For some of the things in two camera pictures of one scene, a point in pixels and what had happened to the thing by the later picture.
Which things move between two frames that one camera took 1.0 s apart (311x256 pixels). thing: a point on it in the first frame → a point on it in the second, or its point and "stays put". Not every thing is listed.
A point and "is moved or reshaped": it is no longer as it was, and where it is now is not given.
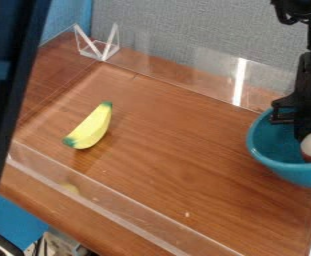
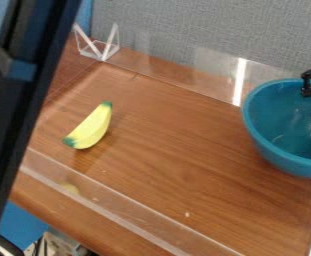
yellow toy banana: x=91 y=130 stays put
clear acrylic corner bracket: x=96 y=48 stays put
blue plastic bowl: x=275 y=148 is moved or reshaped
